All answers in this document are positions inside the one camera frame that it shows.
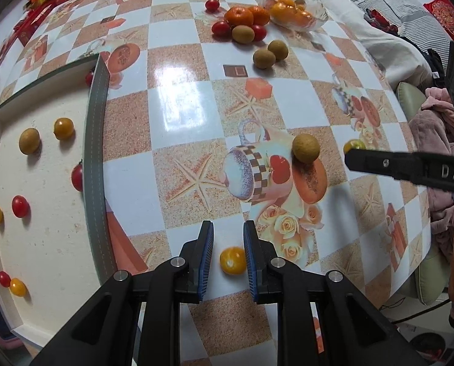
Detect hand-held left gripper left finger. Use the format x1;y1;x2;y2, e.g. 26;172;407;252
30;220;215;366

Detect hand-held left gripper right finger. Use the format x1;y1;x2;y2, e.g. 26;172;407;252
243;220;428;366

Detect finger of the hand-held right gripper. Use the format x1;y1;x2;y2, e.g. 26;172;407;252
344;148;418;184

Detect white tray with grey rim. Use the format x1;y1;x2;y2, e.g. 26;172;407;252
0;54;117;349

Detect pink fleece garment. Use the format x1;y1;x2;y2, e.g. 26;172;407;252
408;87;454;260

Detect brown kiwi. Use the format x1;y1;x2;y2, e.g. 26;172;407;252
267;40;289;62
292;133;321;163
19;127;41;156
253;49;276;70
232;25;255;43

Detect dark garments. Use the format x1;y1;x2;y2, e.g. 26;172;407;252
397;36;451;84

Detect white fringed blanket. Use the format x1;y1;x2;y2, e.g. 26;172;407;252
292;0;441;88

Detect red cloth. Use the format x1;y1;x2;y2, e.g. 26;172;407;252
364;8;399;35

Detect red embroidered pillow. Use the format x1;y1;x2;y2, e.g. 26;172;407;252
423;0;454;41

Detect clear glass bowl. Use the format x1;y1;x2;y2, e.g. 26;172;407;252
257;0;329;32

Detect tangerine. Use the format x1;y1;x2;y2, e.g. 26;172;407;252
224;5;255;27
249;5;271;26

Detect red gift boxes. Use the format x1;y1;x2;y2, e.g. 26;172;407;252
13;0;98;46

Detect black cable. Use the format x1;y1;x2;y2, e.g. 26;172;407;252
380;297;451;319

